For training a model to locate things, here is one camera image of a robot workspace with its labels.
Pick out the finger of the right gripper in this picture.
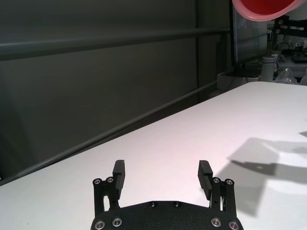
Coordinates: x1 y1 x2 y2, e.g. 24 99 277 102
274 14 307 38

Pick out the pink plastic cup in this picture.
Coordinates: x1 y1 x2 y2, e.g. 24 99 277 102
231 0 303 23

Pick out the black computer monitor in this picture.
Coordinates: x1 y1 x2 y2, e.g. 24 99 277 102
232 9 269 79

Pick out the thick grey partition rail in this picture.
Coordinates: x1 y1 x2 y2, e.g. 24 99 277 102
0 27 230 62

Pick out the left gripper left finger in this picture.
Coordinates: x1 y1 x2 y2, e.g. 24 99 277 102
93 160 127 215

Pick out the thin grey partition rail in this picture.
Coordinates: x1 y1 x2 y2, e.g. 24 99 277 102
0 80 218 186

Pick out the dark partition end post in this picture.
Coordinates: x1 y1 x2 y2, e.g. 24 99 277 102
215 0 235 96

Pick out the clear plastic bag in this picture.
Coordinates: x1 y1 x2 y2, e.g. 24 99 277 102
275 68 298 84

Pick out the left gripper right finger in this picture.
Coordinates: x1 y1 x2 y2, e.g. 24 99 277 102
198 160 237 214

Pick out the thin grey stand pole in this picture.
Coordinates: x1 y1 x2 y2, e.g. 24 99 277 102
266 32 273 58

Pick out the black desk device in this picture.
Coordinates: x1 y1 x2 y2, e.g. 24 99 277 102
290 46 307 64

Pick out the white bottle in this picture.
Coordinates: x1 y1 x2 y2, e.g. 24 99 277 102
260 56 278 82

